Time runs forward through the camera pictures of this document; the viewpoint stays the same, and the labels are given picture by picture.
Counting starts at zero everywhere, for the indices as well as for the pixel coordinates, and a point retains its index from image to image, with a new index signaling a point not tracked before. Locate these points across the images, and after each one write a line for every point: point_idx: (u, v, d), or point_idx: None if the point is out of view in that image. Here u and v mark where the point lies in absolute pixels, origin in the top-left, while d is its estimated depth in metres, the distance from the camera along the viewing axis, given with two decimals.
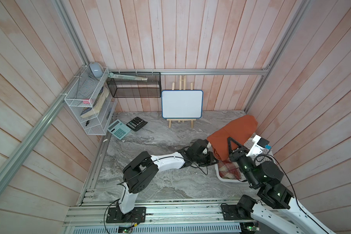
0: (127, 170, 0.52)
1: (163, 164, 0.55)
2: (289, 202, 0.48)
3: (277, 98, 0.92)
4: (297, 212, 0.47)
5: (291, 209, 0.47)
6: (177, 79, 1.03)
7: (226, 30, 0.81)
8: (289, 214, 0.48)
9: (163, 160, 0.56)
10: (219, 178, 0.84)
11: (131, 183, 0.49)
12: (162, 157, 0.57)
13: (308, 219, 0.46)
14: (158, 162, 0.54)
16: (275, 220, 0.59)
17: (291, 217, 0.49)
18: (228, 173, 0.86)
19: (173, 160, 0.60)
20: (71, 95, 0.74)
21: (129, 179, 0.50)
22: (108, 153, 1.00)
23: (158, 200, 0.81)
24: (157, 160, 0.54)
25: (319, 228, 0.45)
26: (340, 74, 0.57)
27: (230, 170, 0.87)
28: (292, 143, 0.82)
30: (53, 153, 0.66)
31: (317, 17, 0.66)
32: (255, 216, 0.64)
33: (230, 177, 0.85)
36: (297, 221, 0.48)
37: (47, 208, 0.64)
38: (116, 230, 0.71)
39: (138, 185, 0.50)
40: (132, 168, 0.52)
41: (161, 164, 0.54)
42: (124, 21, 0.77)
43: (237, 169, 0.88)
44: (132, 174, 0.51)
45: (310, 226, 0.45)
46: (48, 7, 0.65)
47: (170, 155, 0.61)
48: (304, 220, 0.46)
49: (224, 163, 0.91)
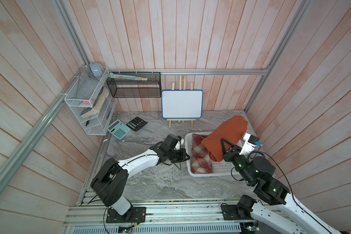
0: (96, 183, 0.47)
1: (134, 166, 0.51)
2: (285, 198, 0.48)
3: (277, 98, 0.92)
4: (293, 207, 0.46)
5: (287, 204, 0.47)
6: (177, 79, 1.03)
7: (226, 30, 0.81)
8: (285, 209, 0.48)
9: (134, 163, 0.52)
10: (190, 173, 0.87)
11: (103, 194, 0.45)
12: (131, 159, 0.53)
13: (306, 215, 0.45)
14: (128, 166, 0.50)
16: (275, 219, 0.58)
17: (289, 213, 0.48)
18: (200, 168, 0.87)
19: (146, 160, 0.57)
20: (71, 95, 0.74)
21: (100, 191, 0.45)
22: (108, 153, 1.00)
23: (158, 200, 0.81)
24: (126, 164, 0.50)
25: (317, 224, 0.44)
26: (340, 74, 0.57)
27: (202, 165, 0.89)
28: (292, 143, 0.82)
30: (53, 153, 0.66)
31: (317, 17, 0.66)
32: (255, 216, 0.64)
33: (202, 171, 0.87)
36: (295, 217, 0.47)
37: (47, 207, 0.65)
38: (116, 230, 0.71)
39: (110, 196, 0.45)
40: (99, 181, 0.47)
41: (132, 167, 0.51)
42: (124, 21, 0.77)
43: (207, 163, 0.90)
44: (101, 186, 0.46)
45: (307, 222, 0.45)
46: (48, 7, 0.65)
47: (140, 156, 0.56)
48: (302, 215, 0.46)
49: (196, 158, 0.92)
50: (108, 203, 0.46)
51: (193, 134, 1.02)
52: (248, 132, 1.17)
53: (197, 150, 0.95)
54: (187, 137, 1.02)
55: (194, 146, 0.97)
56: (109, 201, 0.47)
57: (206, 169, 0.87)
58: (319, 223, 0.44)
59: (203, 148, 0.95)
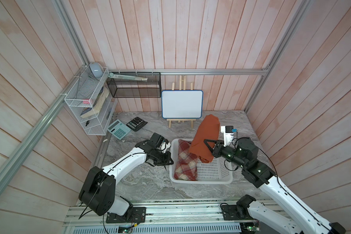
0: (85, 194, 0.45)
1: (121, 169, 0.49)
2: (269, 178, 0.50)
3: (277, 98, 0.92)
4: (275, 187, 0.48)
5: (269, 184, 0.49)
6: (177, 79, 1.03)
7: (226, 30, 0.81)
8: (267, 190, 0.50)
9: (120, 165, 0.50)
10: (171, 179, 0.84)
11: (94, 204, 0.43)
12: (116, 164, 0.50)
13: (288, 197, 0.46)
14: (115, 170, 0.47)
16: (270, 214, 0.57)
17: (272, 196, 0.50)
18: (183, 175, 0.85)
19: (133, 160, 0.55)
20: (71, 95, 0.74)
21: (90, 202, 0.44)
22: (108, 153, 1.00)
23: (158, 200, 0.81)
24: (112, 169, 0.47)
25: (299, 207, 0.44)
26: (340, 74, 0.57)
27: (185, 171, 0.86)
28: (292, 143, 0.82)
30: (53, 153, 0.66)
31: (317, 17, 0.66)
32: (252, 211, 0.63)
33: (184, 178, 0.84)
36: (278, 199, 0.48)
37: (47, 207, 0.65)
38: (116, 230, 0.71)
39: (102, 204, 0.44)
40: (87, 191, 0.45)
41: (119, 171, 0.48)
42: (123, 21, 0.77)
43: (191, 170, 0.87)
44: (90, 196, 0.44)
45: (287, 203, 0.45)
46: (48, 7, 0.65)
47: (125, 158, 0.53)
48: (283, 197, 0.46)
49: (180, 164, 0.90)
50: (102, 211, 0.45)
51: (179, 140, 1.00)
52: (249, 132, 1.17)
53: (183, 156, 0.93)
54: (173, 142, 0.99)
55: (180, 151, 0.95)
56: (102, 209, 0.45)
57: (189, 176, 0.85)
58: (301, 206, 0.44)
59: (188, 155, 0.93)
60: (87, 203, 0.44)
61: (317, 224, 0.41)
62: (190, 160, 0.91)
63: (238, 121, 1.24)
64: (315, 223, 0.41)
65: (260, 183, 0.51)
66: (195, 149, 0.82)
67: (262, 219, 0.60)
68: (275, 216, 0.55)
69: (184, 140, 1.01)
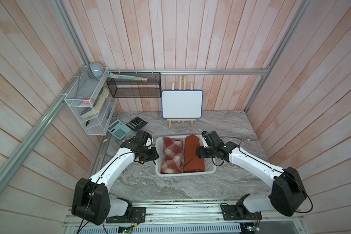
0: (78, 208, 0.43)
1: (110, 174, 0.47)
2: (233, 149, 0.60)
3: (277, 98, 0.92)
4: (237, 153, 0.57)
5: (233, 152, 0.58)
6: (177, 79, 1.03)
7: (225, 30, 0.81)
8: (233, 159, 0.59)
9: (108, 171, 0.48)
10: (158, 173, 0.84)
11: (90, 215, 0.42)
12: (104, 170, 0.48)
13: (249, 158, 0.54)
14: (105, 178, 0.45)
16: (255, 196, 0.60)
17: (239, 162, 0.57)
18: (168, 169, 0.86)
19: (122, 162, 0.53)
20: (71, 95, 0.74)
21: (86, 213, 0.42)
22: (107, 153, 1.00)
23: (158, 200, 0.81)
24: (101, 177, 0.45)
25: (258, 164, 0.51)
26: (340, 74, 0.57)
27: (170, 166, 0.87)
28: (292, 143, 0.82)
30: (53, 153, 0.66)
31: (316, 17, 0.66)
32: (247, 204, 0.64)
33: (170, 172, 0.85)
36: (243, 164, 0.56)
37: (47, 208, 0.64)
38: (116, 230, 0.71)
39: (100, 213, 0.43)
40: (79, 204, 0.43)
41: (108, 177, 0.46)
42: (124, 22, 0.77)
43: (176, 164, 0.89)
44: (84, 207, 0.43)
45: (248, 162, 0.53)
46: (48, 7, 0.65)
47: (112, 162, 0.51)
48: (244, 158, 0.55)
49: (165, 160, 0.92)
50: (101, 220, 0.45)
51: (164, 137, 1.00)
52: (249, 132, 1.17)
53: (167, 152, 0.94)
54: (158, 140, 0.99)
55: (165, 148, 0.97)
56: (100, 218, 0.44)
57: (174, 169, 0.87)
58: (260, 163, 0.51)
59: (173, 150, 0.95)
60: (82, 215, 0.43)
61: (272, 171, 0.47)
62: (175, 155, 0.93)
63: (239, 121, 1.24)
64: (270, 170, 0.47)
65: (227, 156, 0.61)
66: (189, 165, 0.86)
67: (257, 207, 0.60)
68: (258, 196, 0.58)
69: (168, 136, 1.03)
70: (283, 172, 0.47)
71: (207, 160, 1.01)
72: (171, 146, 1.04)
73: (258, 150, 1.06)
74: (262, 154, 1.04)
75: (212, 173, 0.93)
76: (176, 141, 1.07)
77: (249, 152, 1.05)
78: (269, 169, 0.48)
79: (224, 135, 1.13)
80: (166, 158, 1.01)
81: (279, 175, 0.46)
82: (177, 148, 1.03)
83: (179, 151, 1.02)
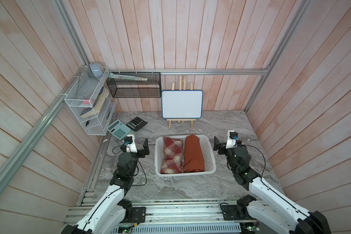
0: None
1: (98, 218, 0.46)
2: (254, 178, 0.58)
3: (277, 98, 0.92)
4: (258, 184, 0.55)
5: (254, 183, 0.57)
6: (177, 79, 1.03)
7: (226, 30, 0.81)
8: (253, 189, 0.58)
9: (97, 214, 0.46)
10: (158, 174, 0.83)
11: None
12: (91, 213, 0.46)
13: (271, 192, 0.51)
14: (91, 222, 0.44)
16: (267, 212, 0.57)
17: (258, 193, 0.56)
18: (168, 169, 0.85)
19: (111, 202, 0.53)
20: (71, 95, 0.74)
21: None
22: (108, 153, 1.00)
23: (158, 200, 0.81)
24: (88, 222, 0.44)
25: (281, 200, 0.49)
26: (340, 74, 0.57)
27: (170, 166, 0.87)
28: (292, 143, 0.82)
30: (53, 153, 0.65)
31: (317, 17, 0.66)
32: (251, 210, 0.64)
33: (170, 172, 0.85)
36: (263, 196, 0.54)
37: (47, 208, 0.64)
38: (116, 230, 0.71)
39: None
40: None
41: (96, 221, 0.45)
42: (124, 22, 0.77)
43: (176, 164, 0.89)
44: None
45: (270, 196, 0.51)
46: (48, 7, 0.65)
47: (100, 203, 0.50)
48: (266, 191, 0.52)
49: (165, 160, 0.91)
50: None
51: (164, 137, 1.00)
52: (249, 132, 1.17)
53: (167, 152, 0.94)
54: (158, 141, 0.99)
55: (165, 148, 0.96)
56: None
57: (174, 169, 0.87)
58: (283, 200, 0.48)
59: (173, 150, 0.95)
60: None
61: (295, 212, 0.44)
62: (175, 155, 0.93)
63: (239, 121, 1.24)
64: (295, 211, 0.45)
65: (247, 185, 0.60)
66: (189, 165, 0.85)
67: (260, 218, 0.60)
68: (271, 214, 0.56)
69: (168, 136, 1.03)
70: (309, 216, 0.45)
71: (208, 160, 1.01)
72: (171, 146, 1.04)
73: (258, 150, 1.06)
74: (262, 154, 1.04)
75: (212, 173, 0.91)
76: (176, 141, 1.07)
77: (250, 152, 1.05)
78: (293, 209, 0.45)
79: (224, 135, 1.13)
80: (166, 158, 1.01)
81: (303, 218, 0.44)
82: (177, 148, 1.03)
83: (179, 151, 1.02)
